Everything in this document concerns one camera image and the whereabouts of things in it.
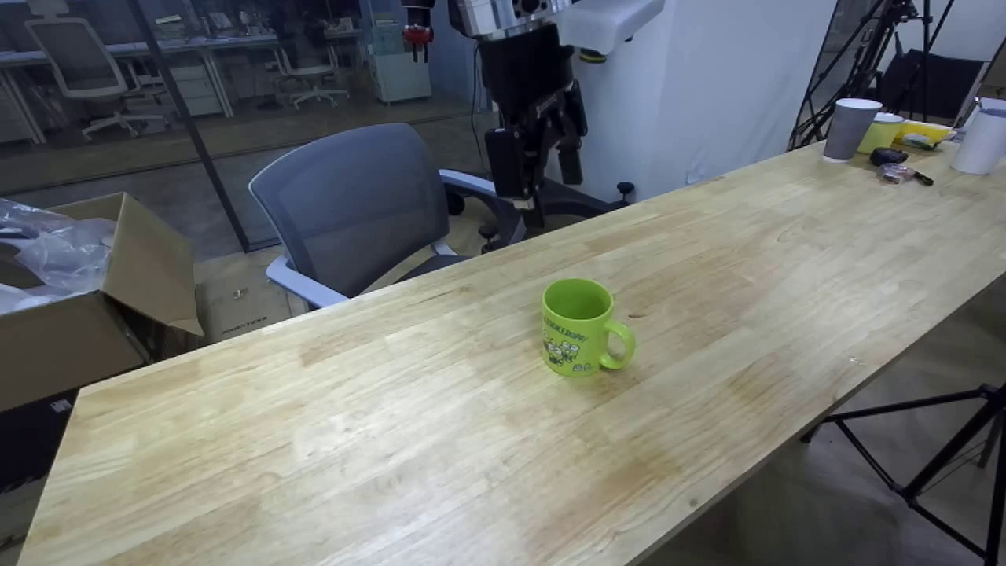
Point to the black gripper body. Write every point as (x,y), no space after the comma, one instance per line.
(531,72)

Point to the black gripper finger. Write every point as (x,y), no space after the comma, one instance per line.
(571,130)
(506,160)

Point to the green plastic mug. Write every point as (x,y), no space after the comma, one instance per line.
(575,335)

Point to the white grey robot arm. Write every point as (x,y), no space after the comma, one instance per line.
(609,20)

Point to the grey paper cup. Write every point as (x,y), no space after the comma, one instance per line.
(848,130)

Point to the white cylindrical cup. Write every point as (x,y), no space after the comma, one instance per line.
(978,137)

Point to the red hanging object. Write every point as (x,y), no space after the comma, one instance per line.
(419,33)

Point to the pale green cabinet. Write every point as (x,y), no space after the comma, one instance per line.
(399,72)

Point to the grey office chair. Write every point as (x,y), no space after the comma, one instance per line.
(349,204)

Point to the white swivel chair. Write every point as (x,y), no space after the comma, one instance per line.
(303,72)

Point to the small yellow container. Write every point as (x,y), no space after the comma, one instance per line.
(885,130)

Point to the black slanted pole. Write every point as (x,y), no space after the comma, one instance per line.
(191,126)

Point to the small black tool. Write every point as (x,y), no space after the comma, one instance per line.
(888,157)

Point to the yellow flat object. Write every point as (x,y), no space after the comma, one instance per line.
(930,132)

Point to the black bag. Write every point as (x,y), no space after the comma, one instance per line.
(930,83)

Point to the white mesh office chair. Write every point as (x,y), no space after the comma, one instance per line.
(81,67)

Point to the clear plastic wrapping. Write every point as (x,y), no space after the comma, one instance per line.
(52,251)

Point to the brown cardboard box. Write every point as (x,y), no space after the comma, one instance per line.
(73,339)

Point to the black tripod stand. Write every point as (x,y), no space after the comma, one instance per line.
(993,398)

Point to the white drawer pedestal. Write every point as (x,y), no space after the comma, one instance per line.
(199,89)

